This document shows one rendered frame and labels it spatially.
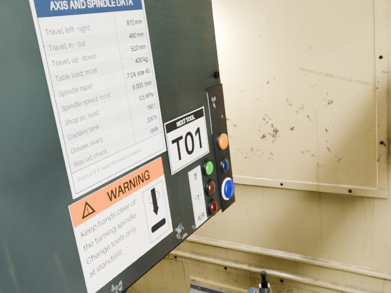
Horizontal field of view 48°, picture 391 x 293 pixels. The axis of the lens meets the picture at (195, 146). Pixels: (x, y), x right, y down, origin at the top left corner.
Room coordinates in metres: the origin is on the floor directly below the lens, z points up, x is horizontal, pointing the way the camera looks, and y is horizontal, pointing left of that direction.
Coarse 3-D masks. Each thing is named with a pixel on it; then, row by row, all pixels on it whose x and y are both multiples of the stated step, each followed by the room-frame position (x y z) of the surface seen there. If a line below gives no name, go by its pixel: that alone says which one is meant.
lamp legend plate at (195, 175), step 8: (200, 168) 0.60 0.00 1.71; (192, 176) 0.59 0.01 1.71; (200, 176) 0.60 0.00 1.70; (192, 184) 0.58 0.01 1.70; (200, 184) 0.60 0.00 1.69; (192, 192) 0.58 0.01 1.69; (200, 192) 0.60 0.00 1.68; (192, 200) 0.58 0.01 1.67; (200, 200) 0.60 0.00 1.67; (200, 208) 0.59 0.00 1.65; (200, 216) 0.59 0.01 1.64; (200, 224) 0.59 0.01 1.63
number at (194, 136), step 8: (192, 128) 0.60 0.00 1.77; (200, 128) 0.62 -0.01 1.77; (184, 136) 0.58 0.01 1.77; (192, 136) 0.60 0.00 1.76; (200, 136) 0.61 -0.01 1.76; (184, 144) 0.58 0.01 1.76; (192, 144) 0.59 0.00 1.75; (200, 144) 0.61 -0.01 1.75; (192, 152) 0.59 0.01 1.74; (200, 152) 0.61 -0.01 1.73
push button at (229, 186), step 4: (228, 180) 0.66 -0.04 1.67; (228, 184) 0.65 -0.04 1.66; (232, 184) 0.66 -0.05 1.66; (224, 188) 0.65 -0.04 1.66; (228, 188) 0.65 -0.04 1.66; (232, 188) 0.66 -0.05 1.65; (224, 192) 0.65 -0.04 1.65; (228, 192) 0.65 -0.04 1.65; (232, 192) 0.66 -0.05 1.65; (228, 196) 0.65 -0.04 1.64
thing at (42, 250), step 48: (0, 0) 0.39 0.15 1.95; (144, 0) 0.55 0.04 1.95; (192, 0) 0.64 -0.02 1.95; (0, 48) 0.38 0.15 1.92; (192, 48) 0.62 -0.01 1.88; (0, 96) 0.37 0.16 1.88; (48, 96) 0.41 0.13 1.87; (192, 96) 0.61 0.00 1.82; (0, 144) 0.36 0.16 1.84; (48, 144) 0.40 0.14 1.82; (0, 192) 0.35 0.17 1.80; (48, 192) 0.39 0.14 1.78; (0, 240) 0.34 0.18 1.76; (48, 240) 0.38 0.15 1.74; (0, 288) 0.34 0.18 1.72; (48, 288) 0.37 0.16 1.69
